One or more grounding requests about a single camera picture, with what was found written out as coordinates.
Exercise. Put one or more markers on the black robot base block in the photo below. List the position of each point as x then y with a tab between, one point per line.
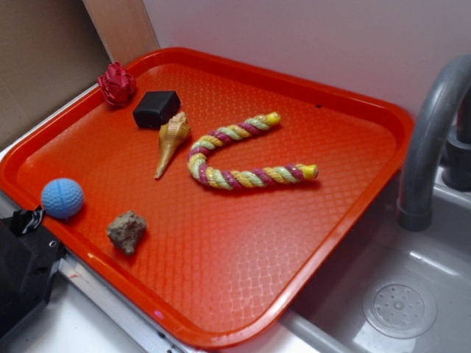
30	256

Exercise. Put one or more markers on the orange plastic tray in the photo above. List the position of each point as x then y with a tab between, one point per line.
214	267

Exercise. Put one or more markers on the tan spiral seashell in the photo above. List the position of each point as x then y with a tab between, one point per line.
171	136

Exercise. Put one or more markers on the black rectangular block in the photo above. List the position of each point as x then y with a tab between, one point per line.
156	108

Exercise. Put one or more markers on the brown rough rock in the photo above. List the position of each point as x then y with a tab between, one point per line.
126	231

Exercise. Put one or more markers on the crumpled red paper ball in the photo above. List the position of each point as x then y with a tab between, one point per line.
117	85

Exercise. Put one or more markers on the grey plastic sink basin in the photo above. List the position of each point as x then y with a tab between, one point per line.
328	315

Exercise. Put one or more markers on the blue dimpled ball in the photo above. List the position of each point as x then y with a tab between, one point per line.
62	198

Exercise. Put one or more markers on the grey toy faucet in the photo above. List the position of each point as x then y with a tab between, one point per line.
442	130

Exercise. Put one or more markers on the sink drain strainer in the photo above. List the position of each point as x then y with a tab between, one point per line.
399	309

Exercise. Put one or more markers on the brown cardboard panel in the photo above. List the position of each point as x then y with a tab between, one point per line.
52	51

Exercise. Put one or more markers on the multicolour twisted rope toy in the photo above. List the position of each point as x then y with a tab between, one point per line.
199	169

